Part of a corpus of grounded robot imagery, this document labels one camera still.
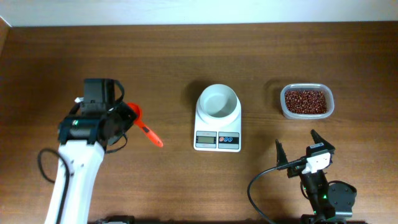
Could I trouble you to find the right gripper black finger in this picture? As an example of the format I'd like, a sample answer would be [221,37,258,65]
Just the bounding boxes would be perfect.
[275,139,289,170]
[310,129,325,145]

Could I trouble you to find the orange measuring scoop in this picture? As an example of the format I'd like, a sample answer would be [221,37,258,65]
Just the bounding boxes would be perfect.
[127,103,164,148]

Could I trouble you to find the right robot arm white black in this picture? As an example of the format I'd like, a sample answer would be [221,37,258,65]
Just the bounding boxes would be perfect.
[275,130,357,223]

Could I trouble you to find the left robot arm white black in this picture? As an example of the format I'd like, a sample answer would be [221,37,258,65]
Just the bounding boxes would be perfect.
[37,78,137,223]

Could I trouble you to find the white digital kitchen scale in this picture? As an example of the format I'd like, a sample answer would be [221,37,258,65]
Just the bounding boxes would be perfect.
[193,106,243,152]

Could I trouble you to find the clear plastic bean container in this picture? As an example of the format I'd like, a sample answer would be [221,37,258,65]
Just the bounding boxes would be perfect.
[280,83,335,119]

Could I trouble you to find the red adzuki beans in container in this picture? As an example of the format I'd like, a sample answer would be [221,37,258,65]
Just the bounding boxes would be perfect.
[284,90,327,114]

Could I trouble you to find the white round bowl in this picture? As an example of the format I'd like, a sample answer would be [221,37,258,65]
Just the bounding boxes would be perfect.
[197,84,241,119]

